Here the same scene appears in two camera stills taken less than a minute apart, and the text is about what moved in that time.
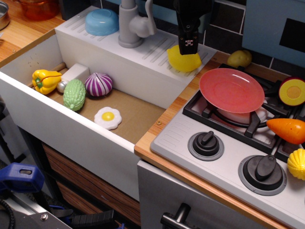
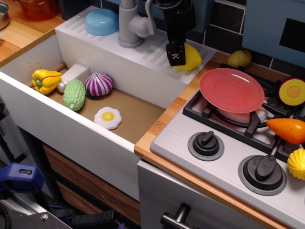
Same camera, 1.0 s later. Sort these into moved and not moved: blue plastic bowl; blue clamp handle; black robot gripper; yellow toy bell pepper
Moved: black robot gripper
Not moved: blue clamp handle; yellow toy bell pepper; blue plastic bowl
